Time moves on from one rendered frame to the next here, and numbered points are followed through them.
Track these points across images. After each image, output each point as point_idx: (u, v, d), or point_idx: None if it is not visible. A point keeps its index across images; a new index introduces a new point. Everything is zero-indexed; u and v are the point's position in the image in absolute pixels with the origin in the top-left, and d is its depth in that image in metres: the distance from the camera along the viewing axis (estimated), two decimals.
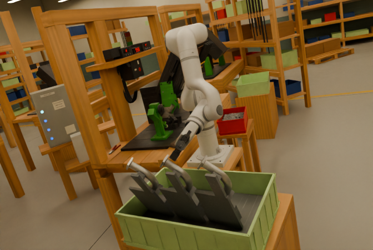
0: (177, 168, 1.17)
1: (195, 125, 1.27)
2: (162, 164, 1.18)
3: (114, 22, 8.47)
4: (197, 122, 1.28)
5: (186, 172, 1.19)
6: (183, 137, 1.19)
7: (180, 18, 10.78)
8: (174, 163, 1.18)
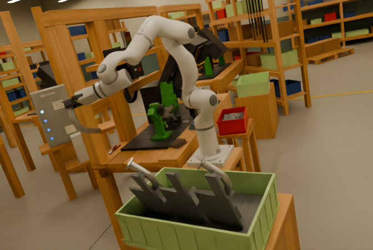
0: (69, 112, 1.39)
1: (91, 91, 1.35)
2: None
3: (114, 22, 8.47)
4: (96, 89, 1.35)
5: (76, 119, 1.39)
6: (70, 99, 1.37)
7: (180, 18, 10.78)
8: (71, 107, 1.40)
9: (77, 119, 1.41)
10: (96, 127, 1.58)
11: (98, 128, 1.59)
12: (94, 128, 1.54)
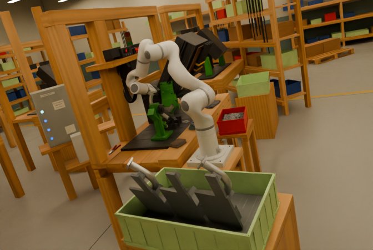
0: None
1: None
2: (157, 88, 2.42)
3: (114, 22, 8.47)
4: None
5: (149, 97, 2.43)
6: None
7: (180, 18, 10.78)
8: None
9: (151, 98, 2.43)
10: (164, 114, 2.39)
11: (166, 116, 2.39)
12: None
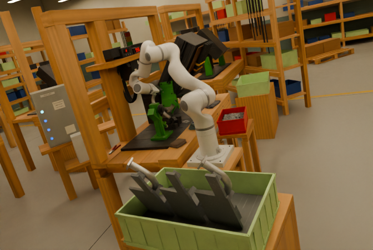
0: None
1: None
2: (160, 88, 2.46)
3: (114, 22, 8.47)
4: None
5: (151, 97, 2.46)
6: None
7: (180, 18, 10.78)
8: None
9: (153, 98, 2.46)
10: (166, 113, 2.43)
11: (168, 115, 2.42)
12: (163, 112, 2.43)
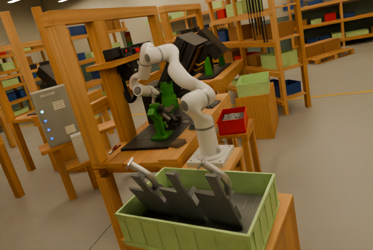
0: None
1: None
2: (160, 90, 2.46)
3: (114, 22, 8.47)
4: None
5: (151, 99, 2.47)
6: None
7: (180, 18, 10.78)
8: None
9: (154, 100, 2.47)
10: (166, 116, 2.42)
11: (168, 117, 2.42)
12: (163, 114, 2.43)
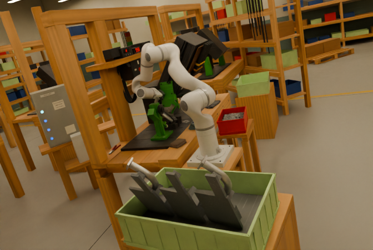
0: None
1: None
2: (162, 92, 2.45)
3: (114, 22, 8.47)
4: None
5: (154, 101, 2.46)
6: None
7: (180, 18, 10.78)
8: None
9: (156, 102, 2.46)
10: (169, 117, 2.42)
11: (171, 119, 2.41)
12: (166, 116, 2.42)
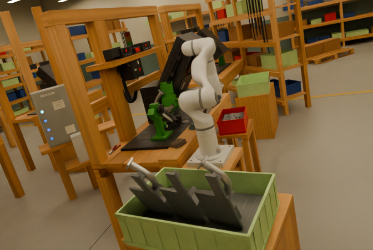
0: (156, 96, 2.47)
1: None
2: (162, 92, 2.45)
3: (114, 22, 8.47)
4: None
5: (154, 101, 2.46)
6: None
7: (180, 18, 10.78)
8: (157, 94, 2.45)
9: (156, 102, 2.46)
10: (169, 117, 2.42)
11: (171, 119, 2.41)
12: (166, 116, 2.42)
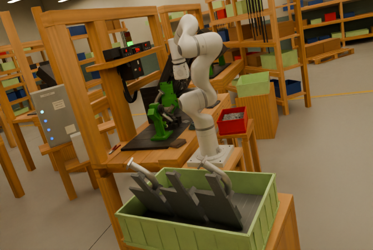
0: (156, 96, 2.47)
1: (186, 64, 1.90)
2: (162, 92, 2.45)
3: (114, 22, 8.47)
4: (185, 60, 1.89)
5: (154, 101, 2.46)
6: (186, 81, 1.92)
7: (180, 18, 10.78)
8: (157, 94, 2.45)
9: (156, 102, 2.46)
10: (169, 117, 2.42)
11: (171, 119, 2.41)
12: (166, 116, 2.42)
